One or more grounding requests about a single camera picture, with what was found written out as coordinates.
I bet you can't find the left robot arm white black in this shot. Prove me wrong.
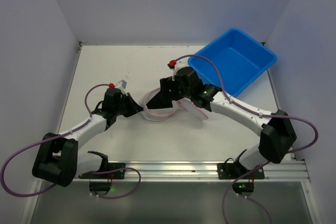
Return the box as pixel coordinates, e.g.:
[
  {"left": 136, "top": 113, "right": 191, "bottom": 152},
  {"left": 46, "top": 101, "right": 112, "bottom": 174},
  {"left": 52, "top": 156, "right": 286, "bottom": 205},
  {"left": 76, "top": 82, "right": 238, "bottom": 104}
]
[{"left": 32, "top": 88, "right": 143, "bottom": 187}]

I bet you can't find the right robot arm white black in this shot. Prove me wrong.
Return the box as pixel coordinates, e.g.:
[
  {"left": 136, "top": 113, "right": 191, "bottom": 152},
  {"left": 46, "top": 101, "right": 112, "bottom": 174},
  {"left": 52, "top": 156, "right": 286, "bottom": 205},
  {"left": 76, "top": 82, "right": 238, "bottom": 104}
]
[{"left": 158, "top": 67, "right": 297, "bottom": 176}]

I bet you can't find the white mesh laundry bag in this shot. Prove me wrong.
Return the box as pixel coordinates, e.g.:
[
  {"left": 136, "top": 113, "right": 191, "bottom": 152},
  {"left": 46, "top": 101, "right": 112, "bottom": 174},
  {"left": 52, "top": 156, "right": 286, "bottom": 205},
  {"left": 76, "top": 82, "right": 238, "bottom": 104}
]
[{"left": 140, "top": 88, "right": 208, "bottom": 122}]

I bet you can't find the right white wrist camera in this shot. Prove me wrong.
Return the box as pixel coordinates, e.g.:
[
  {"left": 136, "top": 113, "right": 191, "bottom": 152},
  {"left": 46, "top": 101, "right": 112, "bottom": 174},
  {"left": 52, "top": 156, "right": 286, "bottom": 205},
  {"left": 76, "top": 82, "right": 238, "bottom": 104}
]
[{"left": 173, "top": 61, "right": 188, "bottom": 76}]

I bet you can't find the black bra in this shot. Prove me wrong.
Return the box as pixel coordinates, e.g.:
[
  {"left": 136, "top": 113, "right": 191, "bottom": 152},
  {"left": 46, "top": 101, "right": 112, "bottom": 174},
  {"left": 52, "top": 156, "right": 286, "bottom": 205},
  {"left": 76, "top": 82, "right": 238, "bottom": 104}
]
[{"left": 145, "top": 91, "right": 173, "bottom": 110}]

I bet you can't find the aluminium mounting rail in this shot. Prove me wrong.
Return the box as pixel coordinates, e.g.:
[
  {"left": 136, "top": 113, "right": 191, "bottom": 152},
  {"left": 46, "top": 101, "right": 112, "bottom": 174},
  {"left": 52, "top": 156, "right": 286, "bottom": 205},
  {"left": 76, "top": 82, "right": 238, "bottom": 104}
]
[{"left": 109, "top": 161, "right": 310, "bottom": 182}]

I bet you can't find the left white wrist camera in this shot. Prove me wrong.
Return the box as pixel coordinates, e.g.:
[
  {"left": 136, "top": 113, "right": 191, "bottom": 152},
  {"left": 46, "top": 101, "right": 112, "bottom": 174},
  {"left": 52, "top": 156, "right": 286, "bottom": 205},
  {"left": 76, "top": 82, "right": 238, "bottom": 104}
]
[{"left": 115, "top": 80, "right": 127, "bottom": 95}]

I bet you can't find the blue plastic tub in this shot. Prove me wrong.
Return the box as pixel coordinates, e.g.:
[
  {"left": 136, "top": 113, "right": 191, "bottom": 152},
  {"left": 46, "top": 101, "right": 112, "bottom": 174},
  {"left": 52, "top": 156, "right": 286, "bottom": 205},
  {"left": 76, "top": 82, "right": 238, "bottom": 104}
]
[{"left": 187, "top": 28, "right": 277, "bottom": 97}]

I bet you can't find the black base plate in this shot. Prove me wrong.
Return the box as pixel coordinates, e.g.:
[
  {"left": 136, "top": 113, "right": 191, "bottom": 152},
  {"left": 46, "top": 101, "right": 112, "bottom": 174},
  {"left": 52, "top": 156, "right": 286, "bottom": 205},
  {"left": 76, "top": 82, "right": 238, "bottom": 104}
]
[
  {"left": 217, "top": 158, "right": 265, "bottom": 179},
  {"left": 78, "top": 162, "right": 126, "bottom": 180}
]

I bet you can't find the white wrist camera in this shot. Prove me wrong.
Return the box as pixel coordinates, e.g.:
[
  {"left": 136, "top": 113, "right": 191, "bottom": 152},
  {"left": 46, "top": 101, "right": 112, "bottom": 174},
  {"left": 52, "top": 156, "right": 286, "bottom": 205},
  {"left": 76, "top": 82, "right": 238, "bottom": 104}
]
[
  {"left": 173, "top": 61, "right": 188, "bottom": 76},
  {"left": 115, "top": 80, "right": 127, "bottom": 95}
]

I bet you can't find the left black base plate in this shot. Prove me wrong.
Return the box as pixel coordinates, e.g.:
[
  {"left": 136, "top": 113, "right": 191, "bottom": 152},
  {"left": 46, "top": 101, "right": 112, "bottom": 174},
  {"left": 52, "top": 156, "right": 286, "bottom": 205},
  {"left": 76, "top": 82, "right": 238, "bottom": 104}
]
[{"left": 78, "top": 162, "right": 126, "bottom": 180}]

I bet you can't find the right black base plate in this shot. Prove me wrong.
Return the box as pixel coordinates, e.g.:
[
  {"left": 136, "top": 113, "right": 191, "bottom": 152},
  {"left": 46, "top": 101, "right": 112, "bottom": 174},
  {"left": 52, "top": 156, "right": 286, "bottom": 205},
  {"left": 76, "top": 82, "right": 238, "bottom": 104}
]
[{"left": 217, "top": 158, "right": 265, "bottom": 179}]

